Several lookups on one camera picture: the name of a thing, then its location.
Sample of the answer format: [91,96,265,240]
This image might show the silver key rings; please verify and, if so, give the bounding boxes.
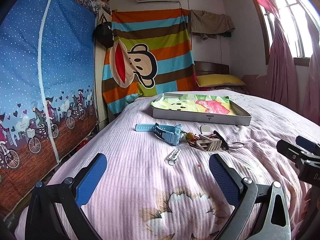
[228,141,246,150]

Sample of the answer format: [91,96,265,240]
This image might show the black braided hair tie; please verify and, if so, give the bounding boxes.
[213,129,230,152]

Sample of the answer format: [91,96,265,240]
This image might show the beige hair claw clip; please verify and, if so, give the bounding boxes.
[195,134,222,152]

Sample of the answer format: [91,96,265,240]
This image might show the brown cord yellow bead bracelet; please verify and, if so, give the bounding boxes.
[182,131,201,145]

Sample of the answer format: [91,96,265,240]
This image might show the light blue smart watch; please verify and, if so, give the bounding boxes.
[135,123,183,146]

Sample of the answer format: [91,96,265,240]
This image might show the pink curtain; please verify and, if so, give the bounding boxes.
[257,0,319,124]

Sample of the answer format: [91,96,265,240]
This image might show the floral pillow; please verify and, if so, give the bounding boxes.
[209,86,249,95]

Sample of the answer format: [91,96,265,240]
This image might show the colourful cartoon cloth liner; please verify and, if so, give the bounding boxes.
[151,93,237,115]

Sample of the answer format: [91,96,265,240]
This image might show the grey cardboard tray box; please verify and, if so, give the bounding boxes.
[152,99,252,126]

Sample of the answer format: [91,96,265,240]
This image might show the white small hair clip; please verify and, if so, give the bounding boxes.
[167,148,181,166]

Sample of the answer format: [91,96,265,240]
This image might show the yellow pillow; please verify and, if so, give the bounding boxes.
[196,74,246,87]

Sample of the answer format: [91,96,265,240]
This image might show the dark wooden headboard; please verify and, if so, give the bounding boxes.
[194,61,230,76]

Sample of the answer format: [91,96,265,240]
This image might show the brown hanging cloth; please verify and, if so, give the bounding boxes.
[190,10,235,37]

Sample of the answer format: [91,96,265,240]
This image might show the striped monkey blanket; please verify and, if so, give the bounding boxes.
[102,9,196,115]

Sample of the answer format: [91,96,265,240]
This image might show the blue fabric wardrobe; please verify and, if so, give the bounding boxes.
[1,0,97,218]

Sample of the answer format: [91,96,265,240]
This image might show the black hanging bag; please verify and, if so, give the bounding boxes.
[93,14,114,49]

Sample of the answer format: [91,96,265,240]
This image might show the window frame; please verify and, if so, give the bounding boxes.
[253,0,319,67]

